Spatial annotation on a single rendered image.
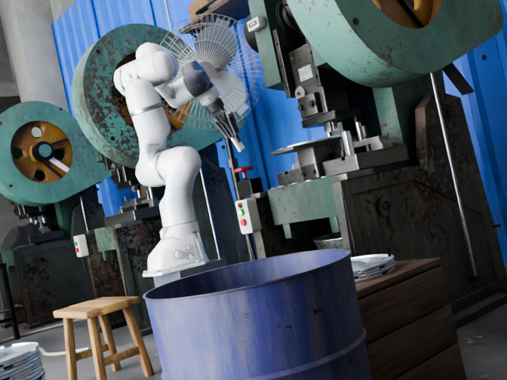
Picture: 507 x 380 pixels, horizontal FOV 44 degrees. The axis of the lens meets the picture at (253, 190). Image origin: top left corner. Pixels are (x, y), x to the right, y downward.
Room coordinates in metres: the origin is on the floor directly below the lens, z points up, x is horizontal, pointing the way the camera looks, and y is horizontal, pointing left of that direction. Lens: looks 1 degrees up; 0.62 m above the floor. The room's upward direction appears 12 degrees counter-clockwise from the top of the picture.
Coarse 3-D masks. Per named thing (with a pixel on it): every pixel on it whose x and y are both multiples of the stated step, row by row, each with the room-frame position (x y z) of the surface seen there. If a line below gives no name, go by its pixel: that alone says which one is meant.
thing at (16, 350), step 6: (24, 342) 1.77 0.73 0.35; (30, 342) 1.76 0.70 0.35; (36, 342) 1.73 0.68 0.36; (0, 348) 1.79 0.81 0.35; (12, 348) 1.75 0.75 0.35; (18, 348) 1.73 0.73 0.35; (24, 348) 1.70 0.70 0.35; (30, 348) 1.68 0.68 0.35; (36, 348) 1.66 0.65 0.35; (0, 354) 1.65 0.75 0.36; (6, 354) 1.66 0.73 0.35; (12, 354) 1.65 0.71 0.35; (18, 354) 1.63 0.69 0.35; (24, 354) 1.60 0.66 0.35; (0, 360) 1.59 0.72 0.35; (6, 360) 1.55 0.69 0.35; (12, 360) 1.56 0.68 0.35
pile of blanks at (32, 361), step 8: (32, 352) 1.63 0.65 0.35; (16, 360) 1.57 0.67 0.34; (24, 360) 1.60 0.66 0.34; (32, 360) 1.62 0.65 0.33; (40, 360) 1.71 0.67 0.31; (0, 368) 1.54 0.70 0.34; (8, 368) 1.56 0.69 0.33; (16, 368) 1.57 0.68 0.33; (24, 368) 1.59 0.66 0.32; (32, 368) 1.62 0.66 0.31; (40, 368) 1.70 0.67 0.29; (0, 376) 1.53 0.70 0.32; (8, 376) 1.55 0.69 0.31; (16, 376) 1.56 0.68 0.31; (24, 376) 1.58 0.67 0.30; (32, 376) 1.61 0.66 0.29; (40, 376) 1.68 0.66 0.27
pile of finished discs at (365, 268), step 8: (360, 256) 1.89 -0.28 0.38; (368, 256) 1.87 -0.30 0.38; (376, 256) 1.84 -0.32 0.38; (384, 256) 1.81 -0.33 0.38; (392, 256) 1.76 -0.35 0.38; (352, 264) 1.75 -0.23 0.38; (360, 264) 1.72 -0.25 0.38; (368, 264) 1.72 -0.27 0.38; (376, 264) 1.69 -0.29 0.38; (384, 264) 1.66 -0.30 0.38; (392, 264) 1.75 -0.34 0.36; (360, 272) 1.63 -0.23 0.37; (368, 272) 1.63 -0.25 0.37; (376, 272) 1.64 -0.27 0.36; (384, 272) 1.69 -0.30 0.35; (360, 280) 1.62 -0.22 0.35
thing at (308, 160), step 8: (312, 144) 2.32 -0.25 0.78; (320, 144) 2.34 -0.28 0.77; (328, 144) 2.39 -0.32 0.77; (272, 152) 2.34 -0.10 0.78; (280, 152) 2.31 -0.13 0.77; (288, 152) 2.38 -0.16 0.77; (304, 152) 2.38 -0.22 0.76; (312, 152) 2.35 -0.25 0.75; (320, 152) 2.36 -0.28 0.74; (304, 160) 2.39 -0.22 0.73; (312, 160) 2.36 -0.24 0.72; (320, 160) 2.36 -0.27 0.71; (328, 160) 2.39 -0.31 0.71; (304, 168) 2.40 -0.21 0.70; (312, 168) 2.36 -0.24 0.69; (320, 168) 2.35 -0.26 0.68; (304, 176) 2.40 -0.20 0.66; (312, 176) 2.37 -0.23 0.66; (320, 176) 2.35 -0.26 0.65
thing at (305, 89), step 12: (300, 48) 2.44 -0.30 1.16; (300, 60) 2.45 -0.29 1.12; (300, 72) 2.46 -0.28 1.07; (312, 72) 2.41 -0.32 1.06; (300, 84) 2.47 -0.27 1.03; (312, 84) 2.42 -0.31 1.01; (300, 96) 2.47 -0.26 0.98; (312, 96) 2.39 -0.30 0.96; (324, 96) 2.39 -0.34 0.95; (336, 96) 2.42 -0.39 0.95; (300, 108) 2.43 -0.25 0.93; (312, 108) 2.40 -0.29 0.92; (324, 108) 2.39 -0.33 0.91; (336, 108) 2.42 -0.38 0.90; (348, 108) 2.46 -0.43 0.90
